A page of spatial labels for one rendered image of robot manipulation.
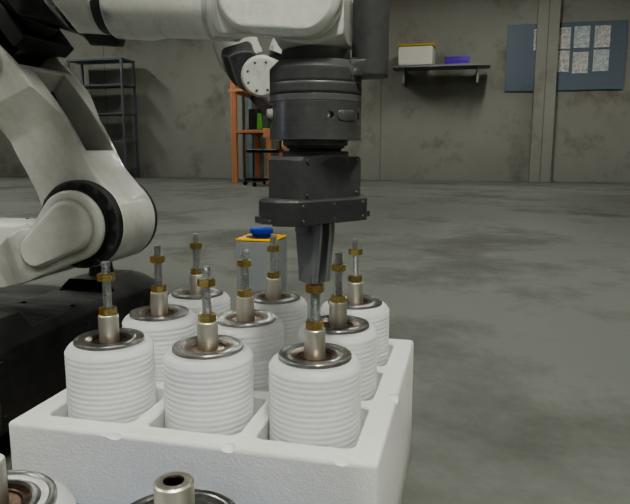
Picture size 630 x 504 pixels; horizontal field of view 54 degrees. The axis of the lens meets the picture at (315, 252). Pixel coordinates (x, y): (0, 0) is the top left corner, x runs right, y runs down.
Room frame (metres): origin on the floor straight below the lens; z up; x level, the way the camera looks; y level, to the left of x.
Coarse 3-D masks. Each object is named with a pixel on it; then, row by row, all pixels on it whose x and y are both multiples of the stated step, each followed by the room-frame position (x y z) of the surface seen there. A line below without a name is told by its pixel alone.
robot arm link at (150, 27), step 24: (72, 0) 0.63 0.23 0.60; (96, 0) 0.63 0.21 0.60; (120, 0) 0.62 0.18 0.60; (144, 0) 0.62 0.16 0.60; (168, 0) 0.61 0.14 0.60; (192, 0) 0.61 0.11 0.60; (72, 24) 0.67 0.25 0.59; (96, 24) 0.64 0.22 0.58; (120, 24) 0.63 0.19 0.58; (144, 24) 0.63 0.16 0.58; (168, 24) 0.62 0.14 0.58; (192, 24) 0.62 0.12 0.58
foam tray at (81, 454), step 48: (384, 384) 0.72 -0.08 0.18; (48, 432) 0.60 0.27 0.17; (96, 432) 0.59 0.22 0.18; (144, 432) 0.59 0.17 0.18; (192, 432) 0.59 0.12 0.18; (384, 432) 0.59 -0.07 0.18; (96, 480) 0.59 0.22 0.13; (144, 480) 0.58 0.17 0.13; (240, 480) 0.55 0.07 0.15; (288, 480) 0.54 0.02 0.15; (336, 480) 0.53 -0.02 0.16; (384, 480) 0.57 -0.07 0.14
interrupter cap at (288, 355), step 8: (296, 344) 0.64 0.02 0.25; (328, 344) 0.64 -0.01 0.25; (336, 344) 0.64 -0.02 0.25; (280, 352) 0.62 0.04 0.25; (288, 352) 0.62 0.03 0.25; (296, 352) 0.62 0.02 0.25; (328, 352) 0.63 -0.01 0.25; (336, 352) 0.62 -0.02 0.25; (344, 352) 0.62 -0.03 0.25; (280, 360) 0.60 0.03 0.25; (288, 360) 0.59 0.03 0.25; (296, 360) 0.59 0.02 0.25; (304, 360) 0.60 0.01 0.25; (312, 360) 0.60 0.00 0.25; (320, 360) 0.60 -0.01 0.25; (328, 360) 0.59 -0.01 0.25; (336, 360) 0.59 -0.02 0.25; (344, 360) 0.59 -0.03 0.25; (304, 368) 0.58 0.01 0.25; (312, 368) 0.58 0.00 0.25; (320, 368) 0.58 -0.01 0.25; (328, 368) 0.58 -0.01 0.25
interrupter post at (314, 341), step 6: (306, 330) 0.61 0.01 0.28; (312, 330) 0.61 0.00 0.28; (318, 330) 0.61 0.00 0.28; (324, 330) 0.61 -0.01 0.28; (306, 336) 0.61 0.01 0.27; (312, 336) 0.60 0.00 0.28; (318, 336) 0.60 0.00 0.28; (324, 336) 0.61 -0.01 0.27; (306, 342) 0.61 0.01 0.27; (312, 342) 0.60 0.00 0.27; (318, 342) 0.60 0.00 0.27; (324, 342) 0.61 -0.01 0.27; (306, 348) 0.61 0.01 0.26; (312, 348) 0.60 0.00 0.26; (318, 348) 0.60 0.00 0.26; (324, 348) 0.61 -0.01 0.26; (306, 354) 0.61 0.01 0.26; (312, 354) 0.60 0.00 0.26; (318, 354) 0.60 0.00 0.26; (324, 354) 0.61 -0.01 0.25
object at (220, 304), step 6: (222, 294) 0.89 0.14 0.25; (168, 300) 0.87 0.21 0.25; (174, 300) 0.87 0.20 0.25; (180, 300) 0.86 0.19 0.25; (186, 300) 0.86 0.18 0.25; (192, 300) 0.86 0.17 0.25; (198, 300) 0.86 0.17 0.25; (216, 300) 0.87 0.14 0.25; (222, 300) 0.88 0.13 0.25; (228, 300) 0.89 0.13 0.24; (186, 306) 0.85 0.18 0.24; (192, 306) 0.85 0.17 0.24; (198, 306) 0.85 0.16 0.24; (216, 306) 0.87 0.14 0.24; (222, 306) 0.87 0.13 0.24; (228, 306) 0.89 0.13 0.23; (198, 312) 0.85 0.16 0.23; (216, 312) 0.86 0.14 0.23; (222, 312) 0.87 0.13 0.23
